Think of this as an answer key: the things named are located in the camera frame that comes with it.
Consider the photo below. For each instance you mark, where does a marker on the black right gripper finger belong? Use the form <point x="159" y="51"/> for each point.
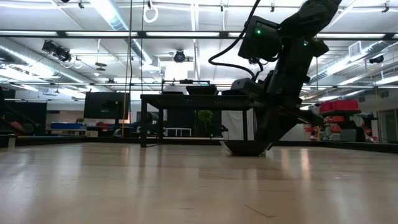
<point x="264" y="124"/>
<point x="284" y="127"/>

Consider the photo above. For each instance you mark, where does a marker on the small black square plate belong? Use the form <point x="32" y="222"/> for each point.
<point x="172" y="92"/>

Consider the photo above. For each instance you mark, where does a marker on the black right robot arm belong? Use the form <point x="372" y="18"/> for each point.
<point x="314" y="15"/>

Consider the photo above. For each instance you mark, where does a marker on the storage shelf rack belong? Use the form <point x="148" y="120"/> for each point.
<point x="339" y="127"/>

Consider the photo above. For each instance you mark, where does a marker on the red storage bin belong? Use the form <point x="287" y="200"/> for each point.
<point x="340" y="105"/>

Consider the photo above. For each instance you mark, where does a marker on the small green background plant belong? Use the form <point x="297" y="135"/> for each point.
<point x="205" y="116"/>

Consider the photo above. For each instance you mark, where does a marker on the black perforated metal shelf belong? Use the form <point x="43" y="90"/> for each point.
<point x="192" y="102"/>

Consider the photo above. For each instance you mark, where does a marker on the white metal stand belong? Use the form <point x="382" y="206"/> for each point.
<point x="178" y="129"/>

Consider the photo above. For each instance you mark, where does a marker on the black track spotlight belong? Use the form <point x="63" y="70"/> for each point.
<point x="179" y="56"/>
<point x="376" y="59"/>
<point x="57" y="51"/>

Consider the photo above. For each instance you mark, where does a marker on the black monitor screen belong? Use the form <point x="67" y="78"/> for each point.
<point x="105" y="104"/>

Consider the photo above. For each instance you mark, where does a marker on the long ceiling light bar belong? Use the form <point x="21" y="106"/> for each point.
<point x="93" y="34"/>

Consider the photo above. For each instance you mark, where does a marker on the blue storage bin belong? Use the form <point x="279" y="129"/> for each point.
<point x="66" y="125"/>

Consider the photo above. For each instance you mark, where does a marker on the person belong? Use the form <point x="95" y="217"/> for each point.
<point x="18" y="126"/>

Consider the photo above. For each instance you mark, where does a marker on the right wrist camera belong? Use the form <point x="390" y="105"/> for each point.
<point x="259" y="39"/>

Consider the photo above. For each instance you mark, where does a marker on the black table rail frame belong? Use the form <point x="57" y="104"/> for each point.
<point x="342" y="144"/>

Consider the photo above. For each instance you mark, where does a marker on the silver ventilation duct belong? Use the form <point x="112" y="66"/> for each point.
<point x="357" y="59"/>

